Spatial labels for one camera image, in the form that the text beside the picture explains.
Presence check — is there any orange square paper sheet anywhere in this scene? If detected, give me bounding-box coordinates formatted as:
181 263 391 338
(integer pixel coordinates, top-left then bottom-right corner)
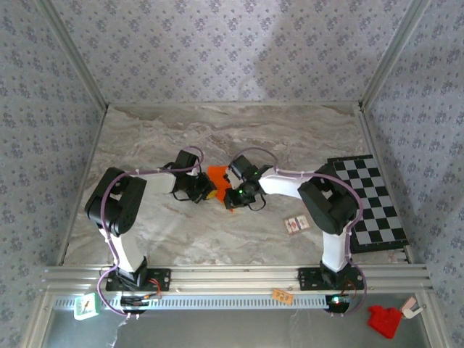
206 165 241 214

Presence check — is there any long aluminium mounting rail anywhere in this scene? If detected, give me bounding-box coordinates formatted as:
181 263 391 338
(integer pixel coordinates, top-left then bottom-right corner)
40 263 434 295

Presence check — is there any aluminium frame leg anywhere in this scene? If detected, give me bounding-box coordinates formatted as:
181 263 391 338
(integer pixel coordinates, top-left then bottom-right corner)
21 293 56 348
415 292 452 348

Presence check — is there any black grey checkerboard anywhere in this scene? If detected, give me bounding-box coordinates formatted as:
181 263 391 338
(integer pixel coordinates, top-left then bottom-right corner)
326 154 410 254

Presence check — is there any grey slotted cable duct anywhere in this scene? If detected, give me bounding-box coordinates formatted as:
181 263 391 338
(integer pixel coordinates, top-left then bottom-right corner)
54 293 336 312

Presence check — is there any grey metal sheet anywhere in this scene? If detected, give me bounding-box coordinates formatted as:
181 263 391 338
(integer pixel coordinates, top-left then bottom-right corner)
45 308 434 348

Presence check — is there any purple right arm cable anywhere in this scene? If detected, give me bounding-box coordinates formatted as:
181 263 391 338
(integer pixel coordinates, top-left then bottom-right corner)
231 146 368 317

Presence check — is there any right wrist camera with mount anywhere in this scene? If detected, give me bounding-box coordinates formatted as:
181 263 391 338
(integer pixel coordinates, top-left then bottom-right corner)
228 154 259 181

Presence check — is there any green white card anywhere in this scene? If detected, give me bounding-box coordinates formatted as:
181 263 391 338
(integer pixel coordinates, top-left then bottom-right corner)
73 292 102 321

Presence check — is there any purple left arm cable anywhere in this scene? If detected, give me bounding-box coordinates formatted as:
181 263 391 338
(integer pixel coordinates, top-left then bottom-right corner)
96 146 204 320

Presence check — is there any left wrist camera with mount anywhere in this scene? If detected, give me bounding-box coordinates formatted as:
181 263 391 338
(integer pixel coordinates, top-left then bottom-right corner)
175 149 200 172

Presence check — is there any aluminium frame post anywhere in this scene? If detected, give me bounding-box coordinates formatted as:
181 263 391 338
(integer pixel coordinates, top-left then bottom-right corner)
34 0 109 112
360 0 433 109

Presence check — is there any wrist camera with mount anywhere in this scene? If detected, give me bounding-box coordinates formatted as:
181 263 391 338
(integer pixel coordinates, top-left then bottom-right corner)
175 149 200 172
228 154 259 181

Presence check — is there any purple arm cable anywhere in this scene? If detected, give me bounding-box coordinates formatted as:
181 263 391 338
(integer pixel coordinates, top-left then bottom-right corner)
96 146 204 320
231 146 368 317

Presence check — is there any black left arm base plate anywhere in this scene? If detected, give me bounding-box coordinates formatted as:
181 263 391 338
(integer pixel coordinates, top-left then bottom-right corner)
105 268 173 292

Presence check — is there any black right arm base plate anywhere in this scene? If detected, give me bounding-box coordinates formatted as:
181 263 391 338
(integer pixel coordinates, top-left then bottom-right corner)
297 267 365 292

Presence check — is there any white pink plastic clip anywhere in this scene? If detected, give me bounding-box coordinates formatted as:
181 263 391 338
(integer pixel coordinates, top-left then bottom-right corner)
399 296 426 320

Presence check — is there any orange paper tag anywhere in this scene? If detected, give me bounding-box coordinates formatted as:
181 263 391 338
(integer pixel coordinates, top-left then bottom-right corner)
271 288 295 306

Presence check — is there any aluminium table side rail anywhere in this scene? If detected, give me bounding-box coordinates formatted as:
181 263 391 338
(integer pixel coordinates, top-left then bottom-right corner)
357 103 416 265

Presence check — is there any small card with red marks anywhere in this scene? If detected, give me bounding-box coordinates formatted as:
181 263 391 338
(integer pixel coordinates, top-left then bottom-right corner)
283 214 311 237

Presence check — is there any large red plastic brick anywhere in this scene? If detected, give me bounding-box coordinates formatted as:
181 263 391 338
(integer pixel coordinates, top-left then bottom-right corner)
367 304 404 340

